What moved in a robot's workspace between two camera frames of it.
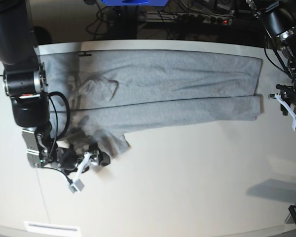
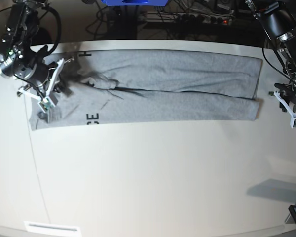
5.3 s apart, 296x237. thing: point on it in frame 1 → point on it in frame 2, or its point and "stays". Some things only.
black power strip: (199, 19) stays
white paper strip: (51, 228) stays
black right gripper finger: (103, 158) → (66, 91)
